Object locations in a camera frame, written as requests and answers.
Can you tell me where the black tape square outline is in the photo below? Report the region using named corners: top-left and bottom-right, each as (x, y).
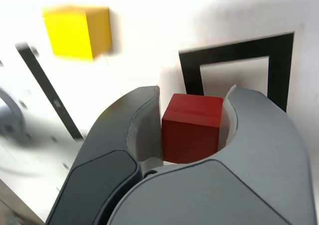
top-left (178, 30), bottom-right (296, 114)

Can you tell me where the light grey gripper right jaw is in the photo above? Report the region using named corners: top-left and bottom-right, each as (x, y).
top-left (107, 84), bottom-right (316, 225)

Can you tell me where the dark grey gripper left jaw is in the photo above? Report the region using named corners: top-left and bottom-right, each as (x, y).
top-left (46, 85), bottom-right (163, 225)

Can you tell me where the yellow cube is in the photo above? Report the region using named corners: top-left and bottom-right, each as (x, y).
top-left (41, 5), bottom-right (113, 61)

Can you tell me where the red cube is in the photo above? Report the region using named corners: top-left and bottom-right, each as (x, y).
top-left (161, 93), bottom-right (224, 165)

